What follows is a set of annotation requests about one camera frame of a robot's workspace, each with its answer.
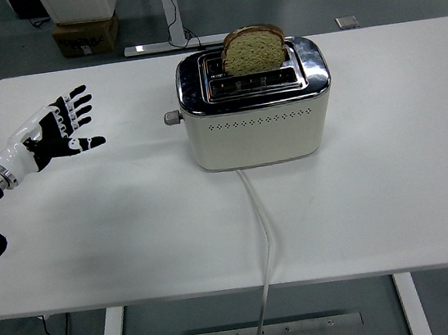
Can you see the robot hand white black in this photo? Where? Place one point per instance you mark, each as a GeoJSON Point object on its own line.
{"type": "Point", "coordinates": [20, 155]}

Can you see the grey toaster lever knob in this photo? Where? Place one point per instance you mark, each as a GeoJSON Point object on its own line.
{"type": "Point", "coordinates": [171, 118]}

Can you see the cream and chrome toaster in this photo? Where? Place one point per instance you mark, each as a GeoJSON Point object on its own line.
{"type": "Point", "coordinates": [253, 139]}

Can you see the brown cardboard box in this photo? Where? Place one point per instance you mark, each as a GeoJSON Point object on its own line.
{"type": "Point", "coordinates": [87, 37]}

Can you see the black box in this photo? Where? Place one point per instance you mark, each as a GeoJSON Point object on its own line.
{"type": "Point", "coordinates": [27, 5]}

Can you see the white box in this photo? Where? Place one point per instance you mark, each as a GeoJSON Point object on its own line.
{"type": "Point", "coordinates": [78, 5]}

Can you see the white desk leg with foot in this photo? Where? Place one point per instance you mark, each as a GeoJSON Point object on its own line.
{"type": "Point", "coordinates": [170, 13]}

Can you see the brown bread slice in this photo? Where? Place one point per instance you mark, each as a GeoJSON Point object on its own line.
{"type": "Point", "coordinates": [252, 55]}

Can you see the small grey floor plate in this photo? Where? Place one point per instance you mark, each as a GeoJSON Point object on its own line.
{"type": "Point", "coordinates": [346, 22]}

